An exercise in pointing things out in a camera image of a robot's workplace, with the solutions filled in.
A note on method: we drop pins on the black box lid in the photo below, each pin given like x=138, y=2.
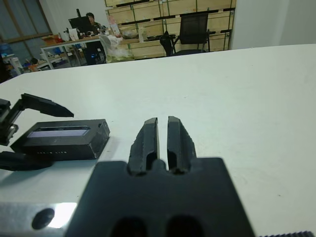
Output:
x=61, y=140

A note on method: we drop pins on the large window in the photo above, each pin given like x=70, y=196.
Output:
x=22, y=22

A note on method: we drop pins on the black computer monitor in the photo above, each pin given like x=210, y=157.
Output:
x=80, y=23

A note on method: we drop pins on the yellowish plastic sack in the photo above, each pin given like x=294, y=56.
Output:
x=113, y=47

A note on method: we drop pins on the black mesh office chair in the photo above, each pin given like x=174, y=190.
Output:
x=193, y=32

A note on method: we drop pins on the white printed carton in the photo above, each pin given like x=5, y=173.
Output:
x=72, y=33

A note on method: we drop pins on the pink white carton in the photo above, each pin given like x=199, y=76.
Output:
x=113, y=24

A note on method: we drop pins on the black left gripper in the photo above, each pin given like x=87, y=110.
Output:
x=6, y=121

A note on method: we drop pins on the wooden crate stack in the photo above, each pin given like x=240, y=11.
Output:
x=148, y=47

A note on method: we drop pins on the brown cardboard box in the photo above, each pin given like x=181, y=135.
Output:
x=50, y=39

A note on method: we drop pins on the person with black hair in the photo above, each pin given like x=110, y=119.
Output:
x=92, y=22

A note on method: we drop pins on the white frame desk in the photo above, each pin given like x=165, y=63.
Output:
x=71, y=42

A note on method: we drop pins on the blue water bottle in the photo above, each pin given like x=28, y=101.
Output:
x=5, y=48

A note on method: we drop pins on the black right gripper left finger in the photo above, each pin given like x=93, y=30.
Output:
x=145, y=143

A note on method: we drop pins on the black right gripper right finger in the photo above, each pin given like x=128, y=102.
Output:
x=179, y=143

